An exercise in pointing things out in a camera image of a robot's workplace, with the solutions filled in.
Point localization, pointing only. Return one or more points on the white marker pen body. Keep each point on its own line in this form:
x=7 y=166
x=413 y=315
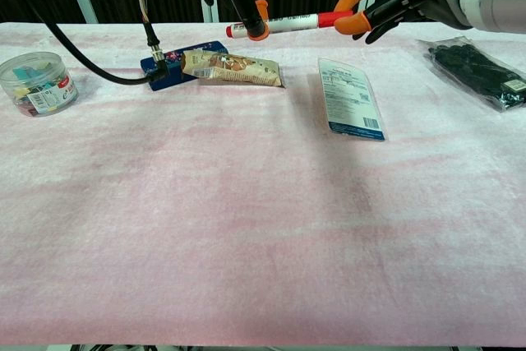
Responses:
x=292 y=22

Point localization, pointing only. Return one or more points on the red pen cap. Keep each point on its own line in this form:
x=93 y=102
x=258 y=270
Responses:
x=328 y=19

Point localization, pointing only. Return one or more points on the dark blue printed box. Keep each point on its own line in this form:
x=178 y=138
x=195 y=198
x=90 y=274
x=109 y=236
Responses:
x=201 y=47

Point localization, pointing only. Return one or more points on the beige snack bar wrapper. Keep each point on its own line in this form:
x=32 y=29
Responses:
x=238 y=69

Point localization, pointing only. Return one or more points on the black gloves in plastic bag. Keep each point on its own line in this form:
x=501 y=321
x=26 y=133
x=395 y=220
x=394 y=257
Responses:
x=481 y=69

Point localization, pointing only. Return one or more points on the white blue blister card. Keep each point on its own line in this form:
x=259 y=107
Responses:
x=349 y=96

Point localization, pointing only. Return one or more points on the clear jar of colourful clips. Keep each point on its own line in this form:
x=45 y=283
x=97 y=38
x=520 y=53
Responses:
x=37 y=84

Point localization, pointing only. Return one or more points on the pink fluffy table cloth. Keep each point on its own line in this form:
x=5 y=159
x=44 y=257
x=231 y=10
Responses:
x=246 y=223

